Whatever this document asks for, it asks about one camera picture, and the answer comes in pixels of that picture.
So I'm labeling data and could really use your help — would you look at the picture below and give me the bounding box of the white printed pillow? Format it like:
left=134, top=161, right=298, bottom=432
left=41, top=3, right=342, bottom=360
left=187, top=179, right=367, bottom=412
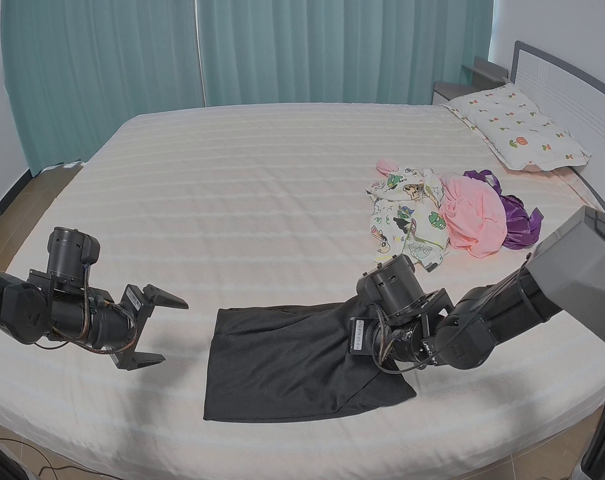
left=442, top=82, right=592, bottom=173

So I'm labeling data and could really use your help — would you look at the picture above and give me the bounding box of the white printed garment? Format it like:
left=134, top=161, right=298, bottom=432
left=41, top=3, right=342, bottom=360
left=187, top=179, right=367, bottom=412
left=366, top=167, right=450, bottom=274

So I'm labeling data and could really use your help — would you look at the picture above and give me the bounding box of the blue-green curtain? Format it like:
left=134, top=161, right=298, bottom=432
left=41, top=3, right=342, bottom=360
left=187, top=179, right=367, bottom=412
left=0, top=0, right=206, bottom=176
left=196, top=0, right=498, bottom=107

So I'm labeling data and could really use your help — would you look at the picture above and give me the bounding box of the grey white bedside table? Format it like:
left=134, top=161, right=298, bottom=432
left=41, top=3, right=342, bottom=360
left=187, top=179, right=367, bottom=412
left=433, top=57, right=509, bottom=105

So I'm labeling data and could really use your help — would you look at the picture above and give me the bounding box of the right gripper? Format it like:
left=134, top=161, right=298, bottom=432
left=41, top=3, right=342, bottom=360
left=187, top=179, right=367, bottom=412
left=350, top=314, right=435, bottom=373

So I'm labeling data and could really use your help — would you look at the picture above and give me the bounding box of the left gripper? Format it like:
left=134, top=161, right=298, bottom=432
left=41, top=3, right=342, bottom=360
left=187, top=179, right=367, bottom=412
left=85, top=283, right=189, bottom=372

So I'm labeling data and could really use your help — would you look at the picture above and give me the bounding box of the bed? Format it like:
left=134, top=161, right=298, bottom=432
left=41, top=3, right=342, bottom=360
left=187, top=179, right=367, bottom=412
left=0, top=40, right=605, bottom=480

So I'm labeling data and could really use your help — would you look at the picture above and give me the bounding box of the purple garment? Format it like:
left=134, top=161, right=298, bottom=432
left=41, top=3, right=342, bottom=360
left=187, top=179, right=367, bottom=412
left=463, top=169, right=544, bottom=250

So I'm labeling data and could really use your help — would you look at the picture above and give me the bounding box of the black T-shirt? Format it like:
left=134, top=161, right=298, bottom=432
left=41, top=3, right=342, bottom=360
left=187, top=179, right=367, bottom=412
left=203, top=295, right=417, bottom=424

